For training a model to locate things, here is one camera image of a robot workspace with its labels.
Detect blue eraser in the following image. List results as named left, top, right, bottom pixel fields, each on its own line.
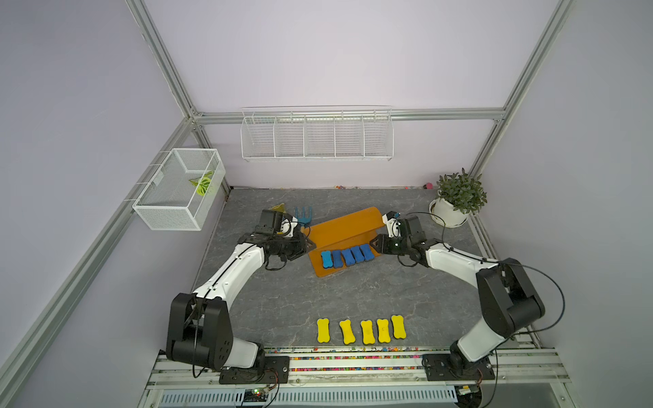
left=332, top=250, right=345, bottom=270
left=359, top=244, right=375, bottom=261
left=321, top=251, right=333, bottom=270
left=350, top=246, right=366, bottom=263
left=341, top=248, right=356, bottom=267

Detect yellow eraser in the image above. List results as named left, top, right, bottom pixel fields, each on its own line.
left=391, top=314, right=406, bottom=340
left=338, top=319, right=356, bottom=345
left=316, top=318, right=331, bottom=343
left=361, top=320, right=376, bottom=345
left=377, top=319, right=391, bottom=343

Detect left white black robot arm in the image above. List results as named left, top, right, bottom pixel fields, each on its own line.
left=165, top=210, right=316, bottom=377

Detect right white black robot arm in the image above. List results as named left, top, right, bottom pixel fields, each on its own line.
left=370, top=212, right=546, bottom=369

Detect blue garden hand rake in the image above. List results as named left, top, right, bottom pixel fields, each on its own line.
left=294, top=207, right=313, bottom=227

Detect yellow black garden gloves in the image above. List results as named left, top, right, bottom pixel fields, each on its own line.
left=270, top=203, right=286, bottom=213

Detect potted green plant white pot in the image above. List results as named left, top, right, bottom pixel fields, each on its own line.
left=429, top=168, right=488, bottom=229

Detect green item in basket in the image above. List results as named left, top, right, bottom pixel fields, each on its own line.
left=190, top=171, right=214, bottom=197

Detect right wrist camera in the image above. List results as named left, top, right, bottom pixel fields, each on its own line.
left=382, top=211, right=401, bottom=238

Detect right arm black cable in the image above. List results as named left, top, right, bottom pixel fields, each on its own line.
left=402, top=211, right=567, bottom=358

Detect white wire wall shelf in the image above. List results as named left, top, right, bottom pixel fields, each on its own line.
left=240, top=105, right=395, bottom=162

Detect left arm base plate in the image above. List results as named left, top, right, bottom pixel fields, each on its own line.
left=219, top=356, right=290, bottom=385

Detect white mesh wall basket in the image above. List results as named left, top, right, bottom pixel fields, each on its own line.
left=132, top=148, right=225, bottom=231

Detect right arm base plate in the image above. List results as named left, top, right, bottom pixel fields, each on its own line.
left=422, top=353, right=496, bottom=384

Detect white vented cable duct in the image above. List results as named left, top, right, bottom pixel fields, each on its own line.
left=153, top=386, right=458, bottom=407

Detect aluminium rail frame front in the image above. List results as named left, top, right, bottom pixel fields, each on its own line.
left=145, top=348, right=572, bottom=391

